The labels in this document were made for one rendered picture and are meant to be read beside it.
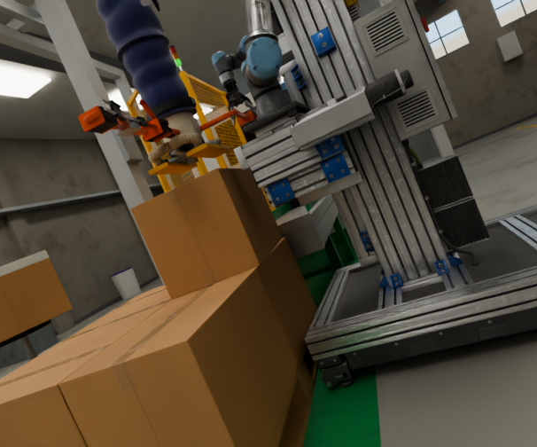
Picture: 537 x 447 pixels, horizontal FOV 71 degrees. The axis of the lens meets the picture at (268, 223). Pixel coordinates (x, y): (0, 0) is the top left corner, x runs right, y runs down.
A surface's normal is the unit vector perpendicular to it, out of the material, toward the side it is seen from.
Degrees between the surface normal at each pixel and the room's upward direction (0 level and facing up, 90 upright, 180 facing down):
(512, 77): 90
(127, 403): 90
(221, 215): 90
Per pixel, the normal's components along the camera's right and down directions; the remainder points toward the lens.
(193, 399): -0.23, 0.16
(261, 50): 0.11, 0.15
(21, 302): 0.51, -0.17
